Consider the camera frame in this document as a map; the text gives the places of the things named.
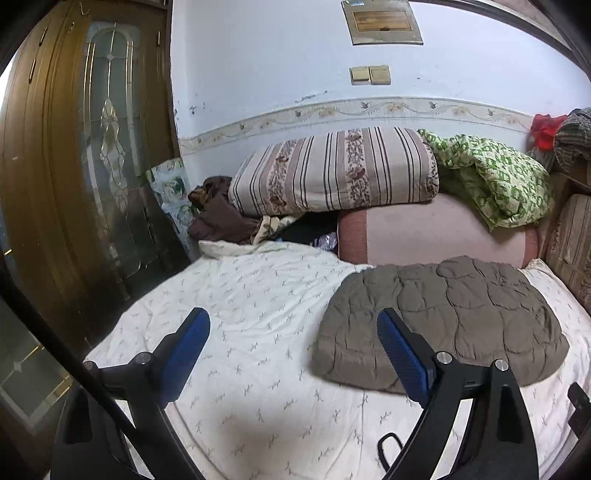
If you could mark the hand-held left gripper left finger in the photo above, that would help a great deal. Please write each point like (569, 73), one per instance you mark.
(184, 355)

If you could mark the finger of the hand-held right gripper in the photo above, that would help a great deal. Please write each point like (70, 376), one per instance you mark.
(581, 408)

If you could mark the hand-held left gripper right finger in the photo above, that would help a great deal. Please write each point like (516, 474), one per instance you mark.
(401, 360)

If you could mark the olive quilted jacket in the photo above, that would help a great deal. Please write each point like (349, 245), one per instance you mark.
(452, 314)

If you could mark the white patterned bed sheet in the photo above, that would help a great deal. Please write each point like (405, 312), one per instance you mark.
(258, 323)

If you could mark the pink blanket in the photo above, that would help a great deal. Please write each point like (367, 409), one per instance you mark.
(415, 235)

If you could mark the dark brown garment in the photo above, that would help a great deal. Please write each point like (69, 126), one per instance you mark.
(221, 217)

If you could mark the cream patterned cloth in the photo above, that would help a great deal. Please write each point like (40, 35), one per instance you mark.
(270, 228)

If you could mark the floral printed board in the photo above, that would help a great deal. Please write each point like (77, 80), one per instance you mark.
(171, 194)

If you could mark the beige patterned cushion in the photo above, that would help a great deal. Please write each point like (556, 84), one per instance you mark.
(572, 244)

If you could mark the striped floral pillow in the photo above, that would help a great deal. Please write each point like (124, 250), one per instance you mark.
(332, 170)

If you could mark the green patterned blanket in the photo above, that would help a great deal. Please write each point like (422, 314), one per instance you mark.
(494, 180)

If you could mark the wooden wardrobe with glass doors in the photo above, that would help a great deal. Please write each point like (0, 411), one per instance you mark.
(55, 161)

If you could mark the red cloth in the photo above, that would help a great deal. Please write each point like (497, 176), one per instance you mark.
(545, 129)

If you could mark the grey plaid cloth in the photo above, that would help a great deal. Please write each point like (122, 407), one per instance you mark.
(575, 134)

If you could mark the beige wall switch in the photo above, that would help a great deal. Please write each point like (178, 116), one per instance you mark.
(359, 75)
(380, 74)

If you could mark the wall electrical panel box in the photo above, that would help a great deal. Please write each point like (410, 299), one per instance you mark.
(383, 21)

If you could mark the dark framed wall picture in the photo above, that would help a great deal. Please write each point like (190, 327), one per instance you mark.
(540, 21)

